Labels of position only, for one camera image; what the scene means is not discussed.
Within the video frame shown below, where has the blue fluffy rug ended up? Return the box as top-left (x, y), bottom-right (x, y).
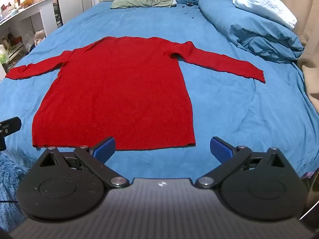
top-left (0, 152), bottom-right (30, 234)

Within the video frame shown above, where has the white desk shelf unit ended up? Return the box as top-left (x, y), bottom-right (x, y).
top-left (0, 0), bottom-right (59, 80)

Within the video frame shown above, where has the green cloth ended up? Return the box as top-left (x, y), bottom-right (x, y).
top-left (110, 0), bottom-right (177, 9)

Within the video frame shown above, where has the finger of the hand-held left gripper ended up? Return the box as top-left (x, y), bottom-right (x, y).
top-left (0, 117), bottom-right (22, 152)

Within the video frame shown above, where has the light blue blanket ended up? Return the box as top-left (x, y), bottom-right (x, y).
top-left (232, 0), bottom-right (298, 30)

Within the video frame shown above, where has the red knit sweater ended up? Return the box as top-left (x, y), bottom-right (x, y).
top-left (5, 36), bottom-right (266, 151)

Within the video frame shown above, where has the clear plastic bag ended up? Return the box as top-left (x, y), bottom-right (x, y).
top-left (24, 31), bottom-right (35, 53)

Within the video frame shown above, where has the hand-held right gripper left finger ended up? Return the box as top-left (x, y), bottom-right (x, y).
top-left (35, 136), bottom-right (130, 189)

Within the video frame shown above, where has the cream cloth bag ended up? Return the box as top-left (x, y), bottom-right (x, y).
top-left (33, 30), bottom-right (47, 46)

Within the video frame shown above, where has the bed with blue sheet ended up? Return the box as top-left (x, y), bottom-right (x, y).
top-left (0, 1), bottom-right (319, 180)

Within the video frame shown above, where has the white wardrobe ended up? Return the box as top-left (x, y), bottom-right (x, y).
top-left (55, 0), bottom-right (94, 27)

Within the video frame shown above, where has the light blue pillow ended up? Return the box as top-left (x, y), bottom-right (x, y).
top-left (198, 0), bottom-right (305, 63)

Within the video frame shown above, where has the green and white bag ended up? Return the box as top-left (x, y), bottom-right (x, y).
top-left (0, 43), bottom-right (9, 66)

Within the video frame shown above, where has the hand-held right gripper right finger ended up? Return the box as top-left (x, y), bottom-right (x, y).
top-left (196, 136), bottom-right (291, 190)

